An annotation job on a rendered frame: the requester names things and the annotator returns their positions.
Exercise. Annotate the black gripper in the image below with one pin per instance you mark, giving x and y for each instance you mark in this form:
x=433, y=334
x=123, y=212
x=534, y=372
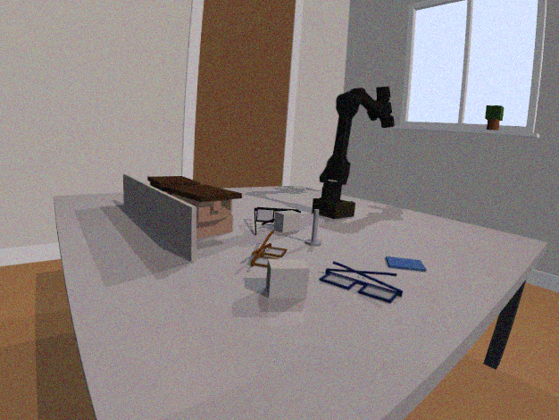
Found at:
x=390, y=121

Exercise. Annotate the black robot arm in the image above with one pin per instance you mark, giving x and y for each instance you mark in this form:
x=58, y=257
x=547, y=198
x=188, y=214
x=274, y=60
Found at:
x=337, y=167

